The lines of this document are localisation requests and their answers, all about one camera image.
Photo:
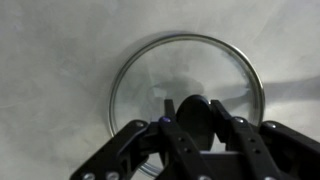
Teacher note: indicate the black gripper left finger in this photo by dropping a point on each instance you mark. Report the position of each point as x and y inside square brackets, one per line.
[173, 143]

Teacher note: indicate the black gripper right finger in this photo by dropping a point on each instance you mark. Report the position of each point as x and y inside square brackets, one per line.
[260, 146]

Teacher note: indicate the glass lid with black knob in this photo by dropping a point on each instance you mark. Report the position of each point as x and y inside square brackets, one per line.
[186, 76]

